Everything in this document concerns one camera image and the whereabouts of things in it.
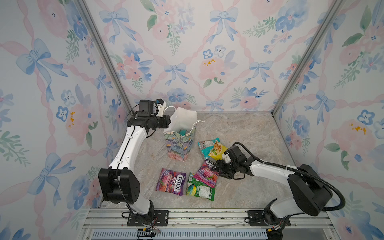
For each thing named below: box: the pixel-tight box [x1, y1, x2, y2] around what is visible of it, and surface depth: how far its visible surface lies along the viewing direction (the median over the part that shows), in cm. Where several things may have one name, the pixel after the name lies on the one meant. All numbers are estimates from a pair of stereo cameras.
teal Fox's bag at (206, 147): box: [198, 137, 220, 160], surface depth 99 cm
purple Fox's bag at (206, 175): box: [193, 159, 220, 188], surface depth 86 cm
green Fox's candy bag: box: [185, 172, 216, 201], surface depth 83 cm
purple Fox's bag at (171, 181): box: [155, 167, 187, 196], surface depth 85 cm
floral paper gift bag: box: [163, 106, 205, 162], surface depth 86 cm
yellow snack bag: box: [208, 140, 228, 161], surface depth 94 cm
